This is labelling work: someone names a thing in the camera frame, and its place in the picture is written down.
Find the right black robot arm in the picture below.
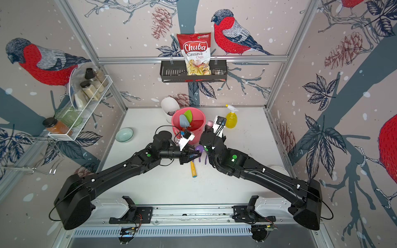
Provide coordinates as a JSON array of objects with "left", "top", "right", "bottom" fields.
[{"left": 200, "top": 125, "right": 325, "bottom": 231}]

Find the white slanted cup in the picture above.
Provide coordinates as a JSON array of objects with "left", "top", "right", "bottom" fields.
[{"left": 161, "top": 97, "right": 180, "bottom": 124}]

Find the green glass bowl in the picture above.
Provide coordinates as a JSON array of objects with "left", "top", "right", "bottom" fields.
[{"left": 55, "top": 106, "right": 82, "bottom": 128}]

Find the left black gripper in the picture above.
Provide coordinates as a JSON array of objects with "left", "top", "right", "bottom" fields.
[{"left": 160, "top": 144, "right": 202, "bottom": 165}]

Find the white wire wall shelf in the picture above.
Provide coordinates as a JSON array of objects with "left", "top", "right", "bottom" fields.
[{"left": 49, "top": 63, "right": 113, "bottom": 141}]

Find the orange sauce jar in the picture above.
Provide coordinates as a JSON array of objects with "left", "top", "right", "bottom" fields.
[{"left": 42, "top": 117, "right": 72, "bottom": 135}]

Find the light green bowl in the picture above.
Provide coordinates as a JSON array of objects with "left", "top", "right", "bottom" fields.
[{"left": 115, "top": 128, "right": 134, "bottom": 143}]

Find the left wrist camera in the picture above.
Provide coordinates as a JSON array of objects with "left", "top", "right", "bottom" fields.
[{"left": 178, "top": 131, "right": 195, "bottom": 151}]

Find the blue toy rake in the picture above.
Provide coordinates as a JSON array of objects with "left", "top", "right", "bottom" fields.
[{"left": 190, "top": 161, "right": 197, "bottom": 178}]

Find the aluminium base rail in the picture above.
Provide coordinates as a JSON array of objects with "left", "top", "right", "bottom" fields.
[{"left": 80, "top": 198, "right": 293, "bottom": 226}]

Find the black wall basket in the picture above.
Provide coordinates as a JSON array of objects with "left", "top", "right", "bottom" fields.
[{"left": 160, "top": 60, "right": 227, "bottom": 83}]

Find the green toy spade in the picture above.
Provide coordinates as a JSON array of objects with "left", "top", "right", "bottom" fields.
[{"left": 184, "top": 110, "right": 193, "bottom": 123}]

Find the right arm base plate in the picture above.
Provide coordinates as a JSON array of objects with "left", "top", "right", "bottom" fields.
[{"left": 232, "top": 195, "right": 276, "bottom": 225}]

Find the red toy shovel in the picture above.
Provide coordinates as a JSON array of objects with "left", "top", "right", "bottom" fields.
[{"left": 188, "top": 120, "right": 204, "bottom": 132}]

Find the black lid spice jar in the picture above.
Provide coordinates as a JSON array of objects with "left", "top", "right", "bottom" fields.
[
  {"left": 80, "top": 81, "right": 101, "bottom": 101},
  {"left": 85, "top": 68, "right": 108, "bottom": 93}
]

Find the yellow spray bottle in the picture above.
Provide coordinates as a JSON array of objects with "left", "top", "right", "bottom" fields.
[{"left": 225, "top": 104, "right": 238, "bottom": 129}]

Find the pink plastic bucket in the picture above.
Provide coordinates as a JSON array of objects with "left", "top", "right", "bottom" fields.
[{"left": 171, "top": 107, "right": 206, "bottom": 145}]

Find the white bowl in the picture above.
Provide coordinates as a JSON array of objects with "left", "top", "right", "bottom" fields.
[{"left": 270, "top": 165, "right": 289, "bottom": 176}]

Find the chrome wire rack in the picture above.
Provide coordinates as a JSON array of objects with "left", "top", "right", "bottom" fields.
[{"left": 1, "top": 134, "right": 65, "bottom": 175}]

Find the light blue toy trowel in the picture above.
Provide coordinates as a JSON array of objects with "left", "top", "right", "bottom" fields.
[{"left": 179, "top": 114, "right": 190, "bottom": 128}]

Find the horizontal aluminium bar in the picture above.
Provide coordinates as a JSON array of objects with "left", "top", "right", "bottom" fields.
[{"left": 97, "top": 55, "right": 289, "bottom": 65}]

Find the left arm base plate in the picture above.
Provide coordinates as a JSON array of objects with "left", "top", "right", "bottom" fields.
[{"left": 109, "top": 196, "right": 153, "bottom": 224}]

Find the purple toy fork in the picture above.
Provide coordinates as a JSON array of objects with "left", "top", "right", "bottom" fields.
[{"left": 194, "top": 120, "right": 215, "bottom": 165}]

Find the Chuba cassava chips bag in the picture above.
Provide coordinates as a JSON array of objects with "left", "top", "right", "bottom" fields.
[{"left": 177, "top": 33, "right": 211, "bottom": 75}]

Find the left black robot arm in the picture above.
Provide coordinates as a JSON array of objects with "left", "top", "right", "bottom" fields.
[{"left": 54, "top": 131, "right": 201, "bottom": 230}]

